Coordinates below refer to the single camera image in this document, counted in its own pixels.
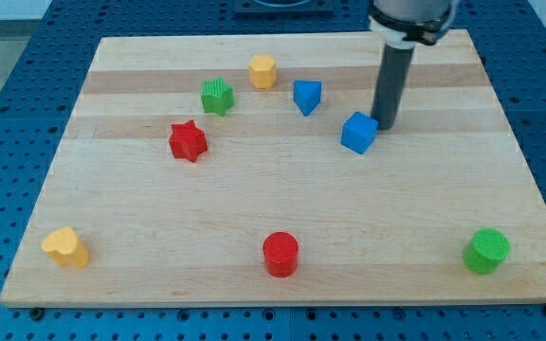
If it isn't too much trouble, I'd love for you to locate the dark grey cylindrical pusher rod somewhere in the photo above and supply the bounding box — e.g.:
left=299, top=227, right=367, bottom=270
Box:
left=371, top=45, right=414, bottom=130

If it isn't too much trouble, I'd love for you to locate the blue cube block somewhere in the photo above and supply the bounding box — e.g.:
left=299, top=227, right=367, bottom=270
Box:
left=340, top=112, right=378, bottom=154

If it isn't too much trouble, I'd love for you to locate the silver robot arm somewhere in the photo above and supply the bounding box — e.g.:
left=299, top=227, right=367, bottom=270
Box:
left=368, top=0, right=459, bottom=130

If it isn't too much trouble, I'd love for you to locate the blue triangular prism block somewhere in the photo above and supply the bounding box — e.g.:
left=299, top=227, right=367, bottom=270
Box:
left=293, top=80, right=322, bottom=117

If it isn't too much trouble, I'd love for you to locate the yellow hexagon block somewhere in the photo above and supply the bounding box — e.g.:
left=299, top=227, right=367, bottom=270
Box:
left=248, top=54, right=277, bottom=89

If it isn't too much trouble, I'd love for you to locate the green star block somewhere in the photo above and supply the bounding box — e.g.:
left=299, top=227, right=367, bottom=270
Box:
left=201, top=77, right=234, bottom=117

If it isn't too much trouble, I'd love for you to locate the wooden board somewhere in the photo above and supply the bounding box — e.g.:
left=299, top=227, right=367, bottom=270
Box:
left=0, top=29, right=546, bottom=308

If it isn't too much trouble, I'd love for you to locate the green cylinder block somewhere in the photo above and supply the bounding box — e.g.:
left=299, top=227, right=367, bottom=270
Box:
left=463, top=228, right=511, bottom=275

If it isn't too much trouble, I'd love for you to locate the red cylinder block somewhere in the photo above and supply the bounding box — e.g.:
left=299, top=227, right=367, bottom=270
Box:
left=263, top=231, right=299, bottom=278

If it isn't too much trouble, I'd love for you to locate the red star block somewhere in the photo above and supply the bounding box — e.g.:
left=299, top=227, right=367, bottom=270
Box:
left=168, top=120, right=208, bottom=163

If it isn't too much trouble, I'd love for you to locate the yellow heart block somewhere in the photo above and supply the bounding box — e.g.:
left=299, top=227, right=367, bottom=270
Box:
left=41, top=226, right=89, bottom=268

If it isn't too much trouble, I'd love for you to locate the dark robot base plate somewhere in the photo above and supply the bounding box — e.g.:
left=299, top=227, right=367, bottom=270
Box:
left=231, top=0, right=336, bottom=15

